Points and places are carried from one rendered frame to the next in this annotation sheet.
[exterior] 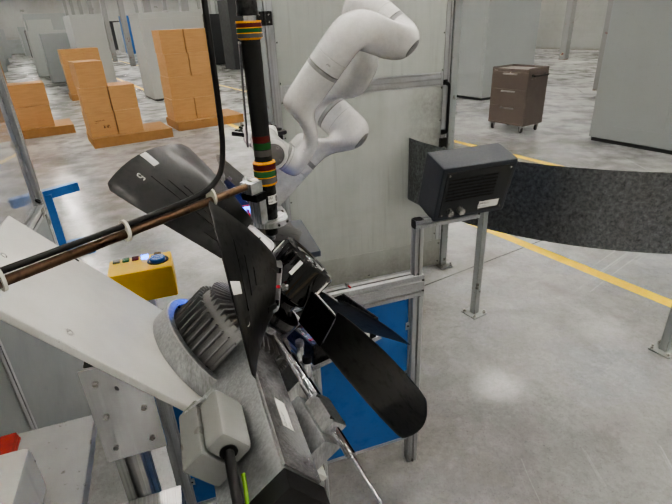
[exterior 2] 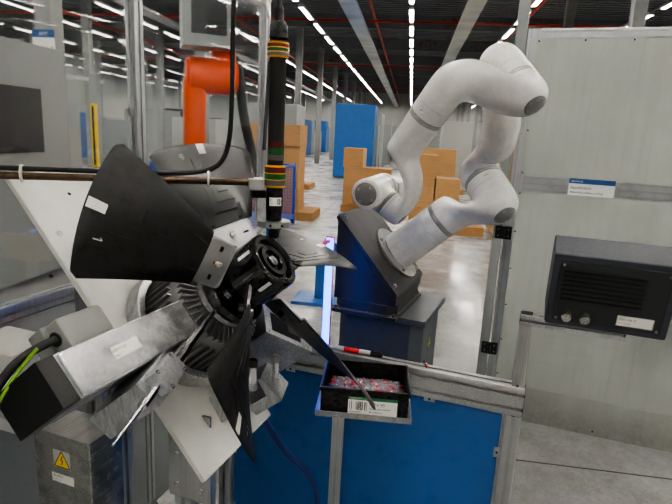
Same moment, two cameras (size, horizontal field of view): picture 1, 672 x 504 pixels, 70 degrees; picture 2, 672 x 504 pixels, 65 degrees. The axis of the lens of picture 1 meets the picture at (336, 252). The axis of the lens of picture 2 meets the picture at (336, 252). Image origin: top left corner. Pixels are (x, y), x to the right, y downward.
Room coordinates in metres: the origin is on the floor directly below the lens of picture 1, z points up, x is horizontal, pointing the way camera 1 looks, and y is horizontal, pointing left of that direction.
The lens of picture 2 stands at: (0.11, -0.65, 1.47)
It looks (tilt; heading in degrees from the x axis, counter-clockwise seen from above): 13 degrees down; 38
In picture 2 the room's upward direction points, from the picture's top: 3 degrees clockwise
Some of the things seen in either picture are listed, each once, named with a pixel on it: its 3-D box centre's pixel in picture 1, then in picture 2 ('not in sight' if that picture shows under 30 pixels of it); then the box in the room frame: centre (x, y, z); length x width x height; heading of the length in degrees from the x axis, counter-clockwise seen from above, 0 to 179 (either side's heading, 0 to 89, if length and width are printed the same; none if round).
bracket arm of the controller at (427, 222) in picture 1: (446, 218); (570, 325); (1.44, -0.36, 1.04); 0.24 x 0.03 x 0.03; 108
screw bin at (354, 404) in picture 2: (330, 327); (365, 388); (1.14, 0.03, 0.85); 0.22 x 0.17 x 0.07; 123
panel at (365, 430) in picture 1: (300, 402); (351, 480); (1.27, 0.15, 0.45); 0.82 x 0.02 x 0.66; 108
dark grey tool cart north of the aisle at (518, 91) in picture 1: (518, 98); not in sight; (7.36, -2.81, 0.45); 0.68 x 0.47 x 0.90; 34
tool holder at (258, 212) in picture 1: (264, 201); (269, 202); (0.89, 0.13, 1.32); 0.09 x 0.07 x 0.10; 143
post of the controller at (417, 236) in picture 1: (417, 246); (522, 349); (1.41, -0.26, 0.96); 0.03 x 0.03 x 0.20; 18
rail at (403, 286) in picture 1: (292, 311); (358, 366); (1.27, 0.15, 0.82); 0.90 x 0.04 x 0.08; 108
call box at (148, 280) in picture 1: (144, 280); not in sight; (1.15, 0.52, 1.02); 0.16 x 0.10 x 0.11; 108
